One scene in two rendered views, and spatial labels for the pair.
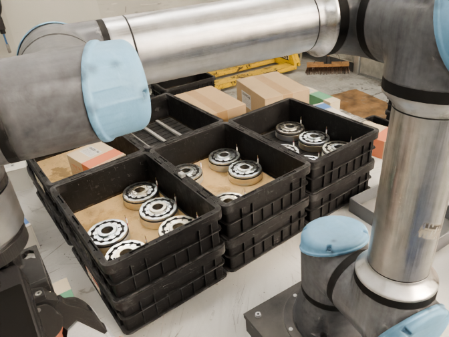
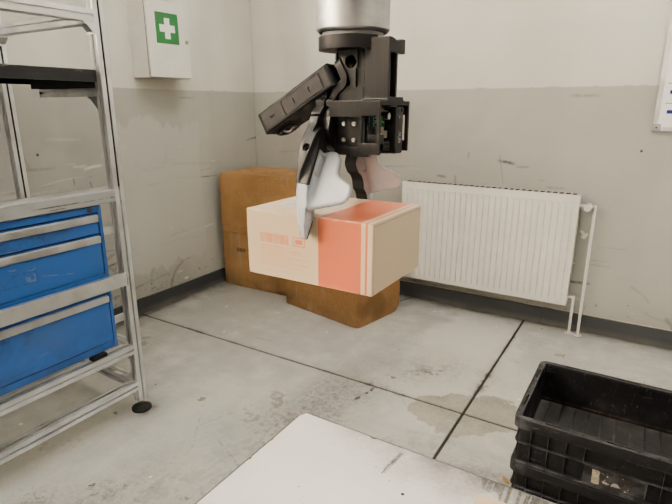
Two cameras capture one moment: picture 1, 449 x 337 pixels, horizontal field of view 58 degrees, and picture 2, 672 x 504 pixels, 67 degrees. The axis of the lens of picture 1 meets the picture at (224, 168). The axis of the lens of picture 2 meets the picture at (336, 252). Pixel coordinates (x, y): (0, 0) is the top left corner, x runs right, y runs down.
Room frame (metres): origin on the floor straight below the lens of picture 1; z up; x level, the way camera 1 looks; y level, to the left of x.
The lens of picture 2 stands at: (0.75, -0.09, 1.23)
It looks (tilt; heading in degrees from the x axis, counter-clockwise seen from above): 16 degrees down; 150
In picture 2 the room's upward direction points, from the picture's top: straight up
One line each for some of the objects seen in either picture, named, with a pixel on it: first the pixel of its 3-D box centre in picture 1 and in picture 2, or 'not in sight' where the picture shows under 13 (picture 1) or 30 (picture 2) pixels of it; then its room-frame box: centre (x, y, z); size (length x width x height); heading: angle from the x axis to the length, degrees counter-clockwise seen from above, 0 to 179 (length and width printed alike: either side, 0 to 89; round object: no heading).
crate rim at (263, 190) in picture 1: (225, 160); not in sight; (1.02, -0.01, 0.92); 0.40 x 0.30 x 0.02; 34
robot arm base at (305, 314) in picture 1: (331, 299); not in sight; (0.55, -0.19, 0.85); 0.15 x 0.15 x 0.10
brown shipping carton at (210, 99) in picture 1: (207, 117); not in sight; (1.66, 0.06, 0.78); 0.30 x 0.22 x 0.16; 28
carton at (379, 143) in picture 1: (375, 139); not in sight; (1.40, -0.60, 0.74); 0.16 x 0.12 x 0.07; 41
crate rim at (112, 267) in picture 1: (131, 200); not in sight; (0.85, 0.24, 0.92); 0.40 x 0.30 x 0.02; 34
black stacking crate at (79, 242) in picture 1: (134, 216); not in sight; (0.85, 0.24, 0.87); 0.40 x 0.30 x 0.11; 34
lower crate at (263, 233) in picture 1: (229, 204); not in sight; (1.02, -0.01, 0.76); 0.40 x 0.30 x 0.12; 34
